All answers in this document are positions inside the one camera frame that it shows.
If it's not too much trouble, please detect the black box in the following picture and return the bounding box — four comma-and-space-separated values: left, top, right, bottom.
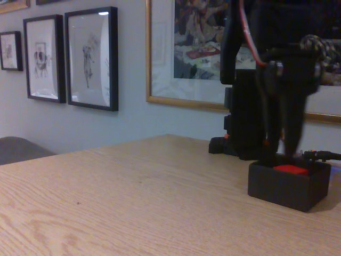
247, 159, 332, 213

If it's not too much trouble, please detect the dark picture frame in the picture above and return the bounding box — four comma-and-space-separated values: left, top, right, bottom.
35, 0, 70, 6

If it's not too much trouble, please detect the small black picture frame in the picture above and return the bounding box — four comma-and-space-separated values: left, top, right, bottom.
0, 30, 23, 72

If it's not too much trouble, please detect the red white servo cable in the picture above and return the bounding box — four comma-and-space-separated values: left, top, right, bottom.
238, 0, 268, 68

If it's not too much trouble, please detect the medium black picture frame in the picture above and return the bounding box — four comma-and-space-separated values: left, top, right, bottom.
23, 14, 67, 104

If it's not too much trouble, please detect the red cube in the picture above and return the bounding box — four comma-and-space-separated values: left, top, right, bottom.
273, 164, 311, 177

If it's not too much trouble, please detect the black power cable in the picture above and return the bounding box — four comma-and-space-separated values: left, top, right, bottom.
305, 150, 341, 162

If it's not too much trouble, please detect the gold framed large painting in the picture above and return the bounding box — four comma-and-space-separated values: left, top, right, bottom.
145, 0, 341, 125

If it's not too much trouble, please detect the gold picture frame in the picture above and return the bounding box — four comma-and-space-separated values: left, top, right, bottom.
0, 0, 31, 15

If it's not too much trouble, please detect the large black picture frame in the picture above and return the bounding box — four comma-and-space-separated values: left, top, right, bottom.
64, 6, 119, 112

